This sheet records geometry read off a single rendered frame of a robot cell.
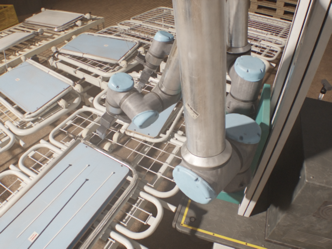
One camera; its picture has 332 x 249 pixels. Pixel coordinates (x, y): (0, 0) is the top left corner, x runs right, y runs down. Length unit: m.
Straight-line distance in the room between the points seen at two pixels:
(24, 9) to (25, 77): 4.27
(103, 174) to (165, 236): 0.64
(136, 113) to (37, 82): 1.34
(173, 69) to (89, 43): 1.85
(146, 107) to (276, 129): 0.47
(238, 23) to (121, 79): 0.66
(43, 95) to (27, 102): 0.12
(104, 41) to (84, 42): 0.21
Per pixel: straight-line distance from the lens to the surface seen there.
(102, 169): 1.26
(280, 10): 5.38
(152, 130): 1.46
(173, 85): 0.86
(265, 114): 1.02
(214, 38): 0.52
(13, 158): 2.38
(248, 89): 1.23
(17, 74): 2.30
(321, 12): 0.76
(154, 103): 0.87
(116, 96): 0.89
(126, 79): 0.90
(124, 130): 1.47
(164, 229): 1.68
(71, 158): 1.34
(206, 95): 0.56
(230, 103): 1.31
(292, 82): 0.83
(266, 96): 1.13
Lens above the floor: 1.53
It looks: 42 degrees down
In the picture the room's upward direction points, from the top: straight up
